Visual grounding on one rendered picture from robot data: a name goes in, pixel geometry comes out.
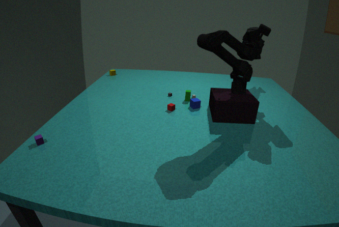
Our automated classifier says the red block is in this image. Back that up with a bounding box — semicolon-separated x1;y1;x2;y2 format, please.
167;103;175;111

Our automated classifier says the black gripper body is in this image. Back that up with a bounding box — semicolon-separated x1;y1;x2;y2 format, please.
258;24;271;46

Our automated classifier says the blue cube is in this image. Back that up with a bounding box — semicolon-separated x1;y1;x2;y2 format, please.
190;98;201;109

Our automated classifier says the small yellow block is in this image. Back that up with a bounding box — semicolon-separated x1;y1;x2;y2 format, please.
109;69;116;76

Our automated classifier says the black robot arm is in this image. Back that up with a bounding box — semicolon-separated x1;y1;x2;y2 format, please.
197;27;263;95

